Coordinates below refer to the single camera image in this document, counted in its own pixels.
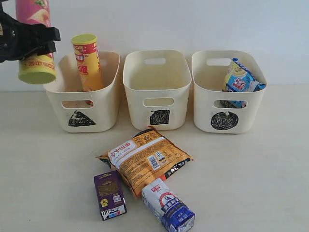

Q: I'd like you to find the cream bin with circle mark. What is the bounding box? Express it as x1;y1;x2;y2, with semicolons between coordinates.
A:
192;51;267;134

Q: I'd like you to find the cream bin with square mark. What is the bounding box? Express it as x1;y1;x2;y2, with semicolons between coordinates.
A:
123;50;192;130

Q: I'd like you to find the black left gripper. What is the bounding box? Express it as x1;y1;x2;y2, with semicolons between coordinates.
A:
0;11;60;62

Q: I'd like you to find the purple small carton box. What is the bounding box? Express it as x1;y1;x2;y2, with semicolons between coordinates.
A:
94;171;127;221

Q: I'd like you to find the pink Lays chips can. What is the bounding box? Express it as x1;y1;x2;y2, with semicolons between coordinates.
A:
15;0;56;85

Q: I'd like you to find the cream bin with triangle mark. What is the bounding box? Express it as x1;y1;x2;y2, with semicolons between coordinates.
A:
43;51;122;133

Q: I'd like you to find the blue white milk carton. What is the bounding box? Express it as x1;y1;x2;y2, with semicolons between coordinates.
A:
141;178;195;232

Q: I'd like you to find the orange instant noodle packet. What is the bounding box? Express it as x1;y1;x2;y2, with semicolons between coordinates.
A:
97;126;193;198

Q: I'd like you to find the blue instant noodle packet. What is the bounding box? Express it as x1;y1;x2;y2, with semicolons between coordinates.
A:
222;58;266;93

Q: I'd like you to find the yellow Lays chips can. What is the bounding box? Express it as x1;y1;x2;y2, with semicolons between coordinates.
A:
71;33;104;92

